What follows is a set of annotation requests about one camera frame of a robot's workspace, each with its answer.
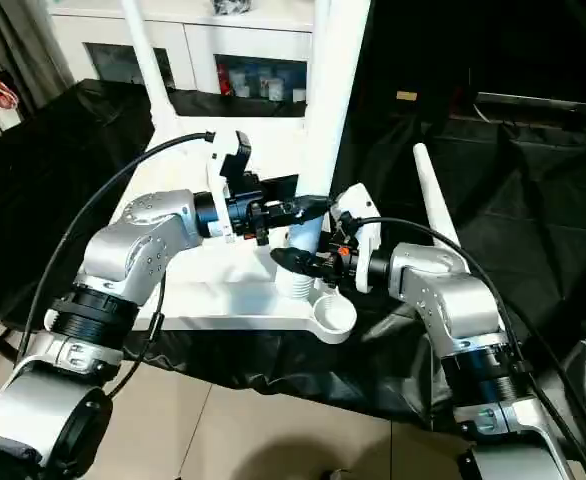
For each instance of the grey curtain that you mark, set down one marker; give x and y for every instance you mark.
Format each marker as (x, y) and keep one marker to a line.
(18, 45)

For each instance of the small grey cabinet ornament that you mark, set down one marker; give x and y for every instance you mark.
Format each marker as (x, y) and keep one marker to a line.
(233, 5)

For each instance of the black flat screen television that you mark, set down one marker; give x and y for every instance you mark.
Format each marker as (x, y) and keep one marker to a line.
(513, 45)

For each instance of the white glass-door cabinet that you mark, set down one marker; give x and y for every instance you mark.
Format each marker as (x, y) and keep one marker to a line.
(193, 40)

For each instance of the red bottle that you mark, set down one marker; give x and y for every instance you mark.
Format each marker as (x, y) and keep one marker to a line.
(225, 85)

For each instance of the white plastic table leg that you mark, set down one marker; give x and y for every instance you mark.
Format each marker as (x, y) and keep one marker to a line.
(333, 100)
(435, 195)
(145, 60)

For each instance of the black plastic mat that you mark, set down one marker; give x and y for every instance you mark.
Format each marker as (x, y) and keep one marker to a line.
(53, 220)

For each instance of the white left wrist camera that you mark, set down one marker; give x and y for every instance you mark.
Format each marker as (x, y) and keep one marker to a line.
(231, 165)

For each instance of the small tan box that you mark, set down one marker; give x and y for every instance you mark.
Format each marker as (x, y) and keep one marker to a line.
(407, 96)

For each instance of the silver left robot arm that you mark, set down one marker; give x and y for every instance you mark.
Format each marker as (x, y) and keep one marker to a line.
(133, 250)

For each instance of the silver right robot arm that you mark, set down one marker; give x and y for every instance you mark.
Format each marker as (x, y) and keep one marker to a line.
(443, 300)

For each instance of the white plastic table top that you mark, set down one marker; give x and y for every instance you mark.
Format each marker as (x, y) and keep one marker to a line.
(223, 300)

